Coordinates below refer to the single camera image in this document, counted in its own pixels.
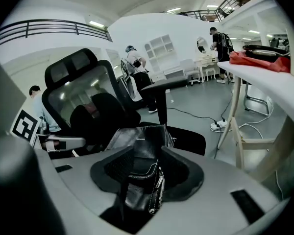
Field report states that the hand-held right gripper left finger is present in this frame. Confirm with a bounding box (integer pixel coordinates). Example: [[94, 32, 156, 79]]
[[35, 145, 138, 235]]

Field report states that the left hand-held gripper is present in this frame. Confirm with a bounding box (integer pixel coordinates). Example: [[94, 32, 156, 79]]
[[10, 109, 86, 152]]

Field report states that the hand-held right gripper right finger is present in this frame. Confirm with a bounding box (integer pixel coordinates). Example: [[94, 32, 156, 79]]
[[147, 145, 289, 235]]

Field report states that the black leather bag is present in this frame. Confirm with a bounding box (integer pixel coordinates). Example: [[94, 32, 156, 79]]
[[104, 124, 175, 215]]

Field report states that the black mesh office chair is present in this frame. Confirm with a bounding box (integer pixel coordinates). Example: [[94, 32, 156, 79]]
[[41, 47, 207, 157]]

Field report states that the white power strip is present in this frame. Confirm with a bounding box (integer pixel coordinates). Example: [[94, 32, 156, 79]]
[[210, 119, 229, 132]]

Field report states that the black curved balcony railing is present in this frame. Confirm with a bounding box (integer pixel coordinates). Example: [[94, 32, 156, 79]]
[[0, 19, 113, 49]]

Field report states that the grey armchair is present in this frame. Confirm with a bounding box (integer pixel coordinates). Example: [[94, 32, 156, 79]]
[[179, 58, 202, 86]]

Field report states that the white vanity table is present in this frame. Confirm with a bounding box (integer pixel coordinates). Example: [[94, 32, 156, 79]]
[[194, 53, 221, 83]]

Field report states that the white wooden table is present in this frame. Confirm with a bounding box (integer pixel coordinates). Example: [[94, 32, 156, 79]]
[[217, 60, 294, 181]]

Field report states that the red cloth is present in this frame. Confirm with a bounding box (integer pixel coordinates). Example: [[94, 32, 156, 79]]
[[229, 50, 291, 73]]

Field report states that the black straight balcony railing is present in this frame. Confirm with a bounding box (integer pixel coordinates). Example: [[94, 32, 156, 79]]
[[177, 0, 269, 23]]

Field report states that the black floor cable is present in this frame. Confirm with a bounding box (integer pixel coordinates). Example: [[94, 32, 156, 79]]
[[166, 106, 218, 123]]

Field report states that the white floor cable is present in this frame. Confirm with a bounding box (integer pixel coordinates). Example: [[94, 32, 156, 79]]
[[210, 97, 275, 140]]

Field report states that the metal cantilever chair frame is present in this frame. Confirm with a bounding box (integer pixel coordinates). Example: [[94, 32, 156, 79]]
[[243, 81, 271, 118]]

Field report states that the oval wall mirror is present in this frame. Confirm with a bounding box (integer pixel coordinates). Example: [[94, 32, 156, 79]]
[[196, 36, 209, 55]]

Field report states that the white wall shelf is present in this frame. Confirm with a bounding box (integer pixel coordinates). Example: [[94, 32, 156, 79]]
[[144, 34, 180, 73]]

